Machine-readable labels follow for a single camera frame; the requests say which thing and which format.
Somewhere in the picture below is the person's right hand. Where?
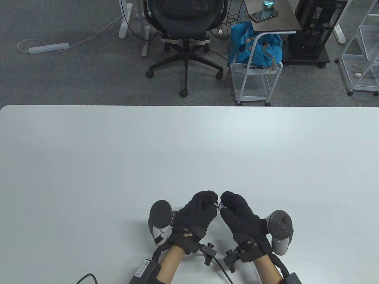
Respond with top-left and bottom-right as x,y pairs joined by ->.
220,191 -> 273,262

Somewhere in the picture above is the person's left hand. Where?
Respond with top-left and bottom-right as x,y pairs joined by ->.
167,191 -> 220,254

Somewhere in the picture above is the person's left forearm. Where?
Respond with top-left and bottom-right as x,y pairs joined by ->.
155,246 -> 186,284

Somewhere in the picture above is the person's right forearm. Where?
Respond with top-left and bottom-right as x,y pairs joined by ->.
253,256 -> 283,284

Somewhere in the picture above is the grey left hand controller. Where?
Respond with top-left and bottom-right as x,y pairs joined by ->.
148,200 -> 175,246

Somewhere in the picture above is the grey hand controller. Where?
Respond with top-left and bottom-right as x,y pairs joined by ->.
266,210 -> 294,256
148,200 -> 175,246

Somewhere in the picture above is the grey right hand controller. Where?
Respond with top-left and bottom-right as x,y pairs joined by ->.
266,210 -> 294,256

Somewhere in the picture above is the black labelled battery pack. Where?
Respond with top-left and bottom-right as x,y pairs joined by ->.
129,258 -> 162,284

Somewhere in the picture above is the plain black battery pack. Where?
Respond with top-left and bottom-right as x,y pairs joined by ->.
282,272 -> 303,284

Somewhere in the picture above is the black wheeled stand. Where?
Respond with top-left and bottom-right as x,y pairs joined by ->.
281,47 -> 330,69

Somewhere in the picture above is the blue fabric bag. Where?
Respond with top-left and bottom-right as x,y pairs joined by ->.
228,21 -> 284,68

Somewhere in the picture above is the narrow white desk leg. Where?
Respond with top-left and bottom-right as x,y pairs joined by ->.
142,0 -> 151,57

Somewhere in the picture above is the white mesh rolling rack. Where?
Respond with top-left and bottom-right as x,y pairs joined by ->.
335,0 -> 379,96

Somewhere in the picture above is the black office chair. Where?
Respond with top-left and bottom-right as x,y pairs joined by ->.
143,0 -> 228,98

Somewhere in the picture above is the wide white desk leg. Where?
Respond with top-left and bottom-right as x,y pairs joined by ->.
118,0 -> 133,39

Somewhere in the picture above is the dark brown side table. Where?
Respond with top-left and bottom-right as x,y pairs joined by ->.
243,0 -> 302,67

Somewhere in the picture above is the black computer case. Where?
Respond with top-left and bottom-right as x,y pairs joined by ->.
286,0 -> 348,59

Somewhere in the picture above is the black smartphone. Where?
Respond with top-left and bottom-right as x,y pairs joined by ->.
249,9 -> 280,22

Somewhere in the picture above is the white desk foot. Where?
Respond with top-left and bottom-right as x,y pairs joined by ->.
333,0 -> 347,45

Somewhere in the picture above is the white power strip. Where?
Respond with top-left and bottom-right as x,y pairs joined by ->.
29,42 -> 70,54

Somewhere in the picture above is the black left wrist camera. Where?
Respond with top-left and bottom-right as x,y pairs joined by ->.
199,243 -> 216,266

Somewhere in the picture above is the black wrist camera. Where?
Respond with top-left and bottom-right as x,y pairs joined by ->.
199,243 -> 216,266
224,249 -> 242,273

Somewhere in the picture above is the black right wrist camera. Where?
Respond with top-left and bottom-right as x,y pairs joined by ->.
224,249 -> 242,273

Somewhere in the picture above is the black left glove cable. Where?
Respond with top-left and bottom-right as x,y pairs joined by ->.
152,243 -> 171,262

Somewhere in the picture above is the black glove cable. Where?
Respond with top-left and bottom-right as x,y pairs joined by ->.
152,243 -> 171,262
269,255 -> 290,278

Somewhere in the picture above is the thin black cable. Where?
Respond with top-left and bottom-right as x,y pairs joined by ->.
213,257 -> 234,284
76,273 -> 97,284

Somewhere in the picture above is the black right glove cable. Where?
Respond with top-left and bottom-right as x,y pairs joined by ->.
269,255 -> 290,278

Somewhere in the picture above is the black floor cable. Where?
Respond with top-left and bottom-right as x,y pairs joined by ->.
207,48 -> 230,62

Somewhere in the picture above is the white power strip cable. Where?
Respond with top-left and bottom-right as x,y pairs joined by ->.
17,13 -> 123,54

